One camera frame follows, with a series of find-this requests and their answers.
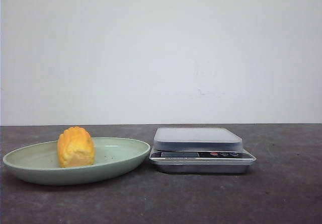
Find yellow corn cob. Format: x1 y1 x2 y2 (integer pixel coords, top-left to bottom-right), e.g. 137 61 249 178
57 126 96 168

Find silver digital kitchen scale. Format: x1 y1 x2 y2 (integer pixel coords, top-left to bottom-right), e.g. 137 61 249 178
149 127 256 174

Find light green plate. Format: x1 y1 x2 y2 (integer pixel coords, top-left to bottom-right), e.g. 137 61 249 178
3 137 151 185

